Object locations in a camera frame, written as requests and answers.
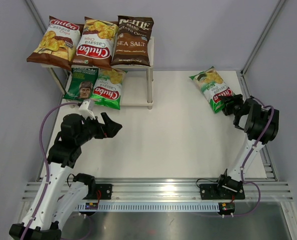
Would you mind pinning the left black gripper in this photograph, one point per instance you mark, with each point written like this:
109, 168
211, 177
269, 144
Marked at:
108, 130

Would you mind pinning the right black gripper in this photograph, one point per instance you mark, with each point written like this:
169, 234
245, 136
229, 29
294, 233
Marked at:
237, 98

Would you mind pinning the green Chuba bag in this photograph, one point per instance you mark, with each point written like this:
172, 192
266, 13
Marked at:
212, 86
107, 90

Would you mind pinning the green Keogh's chips bag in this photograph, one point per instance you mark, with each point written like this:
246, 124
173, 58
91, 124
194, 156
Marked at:
82, 84

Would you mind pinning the brown Kettle sea salt bag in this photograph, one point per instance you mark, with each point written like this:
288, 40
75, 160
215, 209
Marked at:
133, 36

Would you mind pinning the brown Chuba cassava chips bag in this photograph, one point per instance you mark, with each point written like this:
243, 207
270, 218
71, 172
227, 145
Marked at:
58, 45

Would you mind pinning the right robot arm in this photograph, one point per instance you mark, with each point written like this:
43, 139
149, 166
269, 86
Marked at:
260, 123

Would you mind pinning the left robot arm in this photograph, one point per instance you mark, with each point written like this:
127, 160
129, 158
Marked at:
50, 210

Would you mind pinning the white two-tier wooden shelf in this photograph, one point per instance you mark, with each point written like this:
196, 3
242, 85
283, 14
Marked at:
137, 87

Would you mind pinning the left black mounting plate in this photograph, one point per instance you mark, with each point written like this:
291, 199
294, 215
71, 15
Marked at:
101, 191

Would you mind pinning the black mounting plate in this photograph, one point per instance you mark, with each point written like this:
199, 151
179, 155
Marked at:
210, 191
101, 191

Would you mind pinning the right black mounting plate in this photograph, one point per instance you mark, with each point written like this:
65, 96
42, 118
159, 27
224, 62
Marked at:
210, 191

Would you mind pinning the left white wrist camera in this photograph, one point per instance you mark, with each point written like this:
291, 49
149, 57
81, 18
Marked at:
86, 109

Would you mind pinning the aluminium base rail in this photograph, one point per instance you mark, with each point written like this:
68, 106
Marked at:
182, 190

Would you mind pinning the white slotted cable duct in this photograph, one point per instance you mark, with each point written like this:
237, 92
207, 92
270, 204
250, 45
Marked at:
199, 207

